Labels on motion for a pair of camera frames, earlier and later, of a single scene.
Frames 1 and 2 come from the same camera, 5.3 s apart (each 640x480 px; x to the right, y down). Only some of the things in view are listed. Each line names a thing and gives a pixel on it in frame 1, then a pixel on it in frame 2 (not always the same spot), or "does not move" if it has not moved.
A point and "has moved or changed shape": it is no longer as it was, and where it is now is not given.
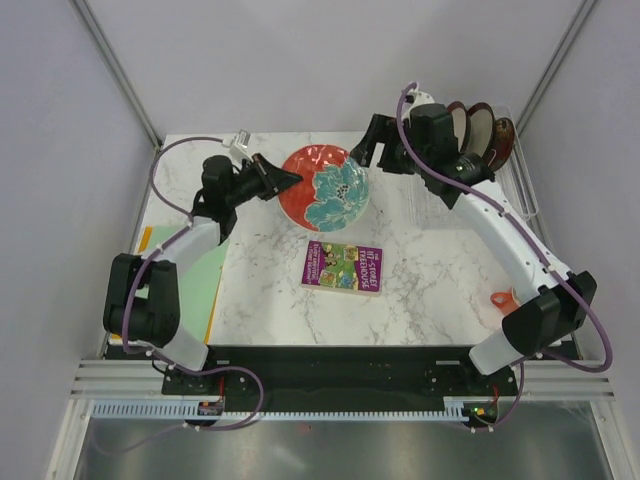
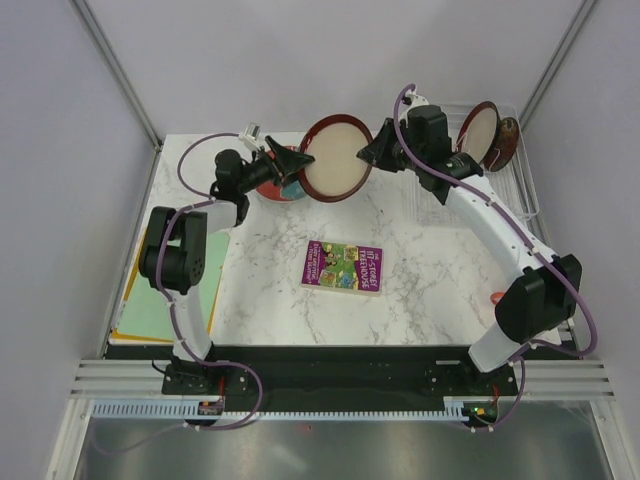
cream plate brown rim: (462, 122) -> (337, 174)
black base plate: (407, 377) does not move
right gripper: (379, 130) does not move
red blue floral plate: (333, 193) has moved or changed shape
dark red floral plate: (503, 143) does not move
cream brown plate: (480, 129) does not move
